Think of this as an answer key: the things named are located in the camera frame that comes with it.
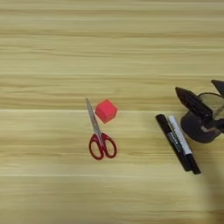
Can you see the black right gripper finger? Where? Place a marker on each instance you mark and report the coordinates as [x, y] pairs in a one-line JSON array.
[[218, 86], [192, 102]]

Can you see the red foam cube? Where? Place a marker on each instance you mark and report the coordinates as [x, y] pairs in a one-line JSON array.
[[106, 110]]

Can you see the black marker pen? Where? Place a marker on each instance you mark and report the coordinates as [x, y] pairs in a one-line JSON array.
[[172, 140]]

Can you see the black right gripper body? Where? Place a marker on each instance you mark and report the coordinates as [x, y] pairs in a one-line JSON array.
[[214, 123]]

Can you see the black mesh pen cup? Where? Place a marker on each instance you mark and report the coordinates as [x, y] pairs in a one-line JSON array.
[[194, 131]]

